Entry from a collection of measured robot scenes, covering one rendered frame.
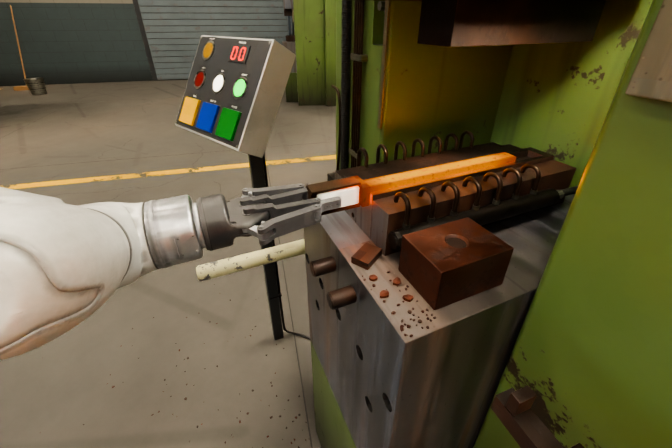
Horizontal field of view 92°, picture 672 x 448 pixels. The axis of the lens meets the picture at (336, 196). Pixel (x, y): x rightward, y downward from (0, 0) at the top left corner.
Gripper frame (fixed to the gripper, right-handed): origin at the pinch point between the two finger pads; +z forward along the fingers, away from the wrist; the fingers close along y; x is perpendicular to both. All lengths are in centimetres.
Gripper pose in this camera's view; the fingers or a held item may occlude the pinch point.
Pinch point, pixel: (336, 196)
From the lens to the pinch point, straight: 51.6
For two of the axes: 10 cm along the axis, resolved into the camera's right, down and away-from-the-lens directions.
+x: -0.1, -8.8, -4.8
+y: 4.0, 4.4, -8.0
